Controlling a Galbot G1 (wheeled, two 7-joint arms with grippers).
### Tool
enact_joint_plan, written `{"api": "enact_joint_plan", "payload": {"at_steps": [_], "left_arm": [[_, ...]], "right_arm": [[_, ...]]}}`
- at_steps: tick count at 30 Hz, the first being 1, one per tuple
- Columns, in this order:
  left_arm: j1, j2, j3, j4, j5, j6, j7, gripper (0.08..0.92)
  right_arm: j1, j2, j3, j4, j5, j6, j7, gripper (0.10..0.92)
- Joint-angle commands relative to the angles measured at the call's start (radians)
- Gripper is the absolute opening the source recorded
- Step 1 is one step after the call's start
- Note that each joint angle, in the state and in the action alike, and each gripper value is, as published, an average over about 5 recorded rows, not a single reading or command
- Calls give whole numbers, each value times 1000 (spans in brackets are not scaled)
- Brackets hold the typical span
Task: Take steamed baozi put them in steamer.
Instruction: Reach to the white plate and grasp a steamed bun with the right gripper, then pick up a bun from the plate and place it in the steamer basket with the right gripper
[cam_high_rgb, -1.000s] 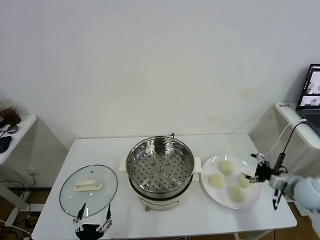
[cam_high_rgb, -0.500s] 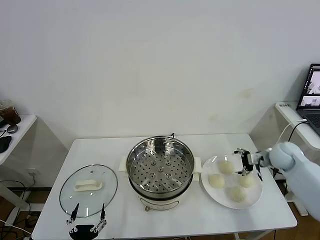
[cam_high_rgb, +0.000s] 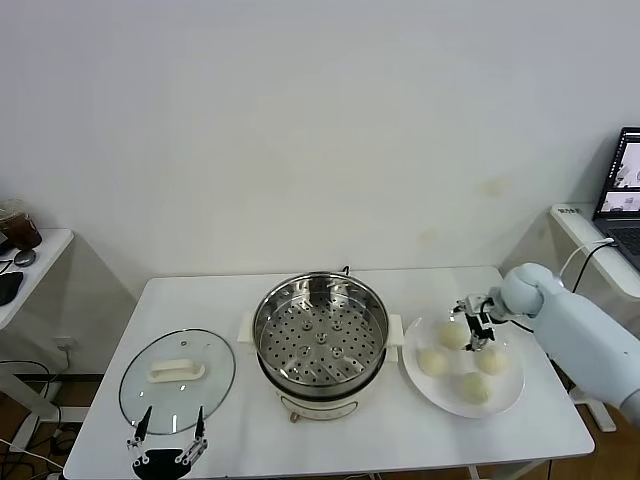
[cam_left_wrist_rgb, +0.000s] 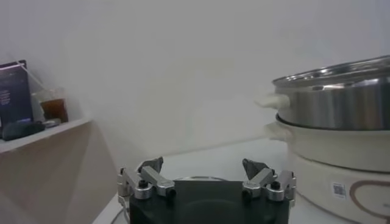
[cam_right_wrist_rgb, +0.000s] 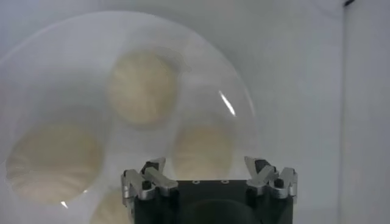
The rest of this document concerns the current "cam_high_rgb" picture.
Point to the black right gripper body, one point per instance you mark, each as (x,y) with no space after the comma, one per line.
(487,312)

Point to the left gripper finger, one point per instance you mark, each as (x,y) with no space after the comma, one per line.
(144,425)
(200,425)

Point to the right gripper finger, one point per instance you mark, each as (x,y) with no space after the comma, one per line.
(481,334)
(462,306)

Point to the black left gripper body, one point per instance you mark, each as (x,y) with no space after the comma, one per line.
(162,461)

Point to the white steamed baozi bun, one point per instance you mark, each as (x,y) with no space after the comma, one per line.
(475,387)
(432,362)
(494,362)
(452,335)

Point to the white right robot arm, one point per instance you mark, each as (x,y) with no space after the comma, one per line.
(575,325)

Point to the perforated steel steamer basket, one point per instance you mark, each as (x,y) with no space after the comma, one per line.
(320,345)

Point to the white round plate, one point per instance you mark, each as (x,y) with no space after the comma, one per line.
(430,395)

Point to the white electric cooker pot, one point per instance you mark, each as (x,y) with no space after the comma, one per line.
(320,405)

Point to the white side desk with label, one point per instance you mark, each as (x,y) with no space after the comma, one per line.
(575,225)

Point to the open grey laptop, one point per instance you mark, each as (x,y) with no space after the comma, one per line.
(620,175)

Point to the plain white side desk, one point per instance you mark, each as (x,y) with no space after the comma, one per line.
(45,250)

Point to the small round grey disc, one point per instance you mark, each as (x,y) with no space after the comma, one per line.
(24,257)

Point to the plastic cup of iced coffee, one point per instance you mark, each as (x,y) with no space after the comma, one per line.
(22,230)

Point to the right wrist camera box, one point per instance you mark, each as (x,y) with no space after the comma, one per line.
(477,300)

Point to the white wall power outlet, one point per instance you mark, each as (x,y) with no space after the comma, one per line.
(65,344)

